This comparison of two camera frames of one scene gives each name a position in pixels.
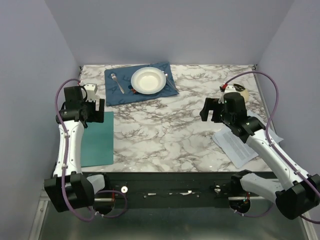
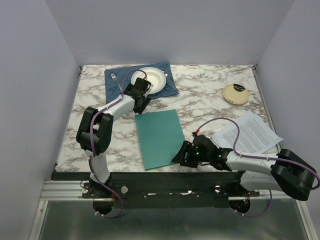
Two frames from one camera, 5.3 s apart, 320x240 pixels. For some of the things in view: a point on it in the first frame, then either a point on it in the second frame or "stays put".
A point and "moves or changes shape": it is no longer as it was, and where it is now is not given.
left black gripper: x=97 y=116 to x=146 y=101
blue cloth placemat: x=119 y=90 stays put
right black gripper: x=211 y=104 to x=187 y=146
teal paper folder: x=97 y=142 moves or changes shape
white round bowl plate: x=148 y=80 stays put
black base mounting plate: x=169 y=190 stays put
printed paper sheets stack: x=238 y=151 stays put
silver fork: x=114 y=77 stays put
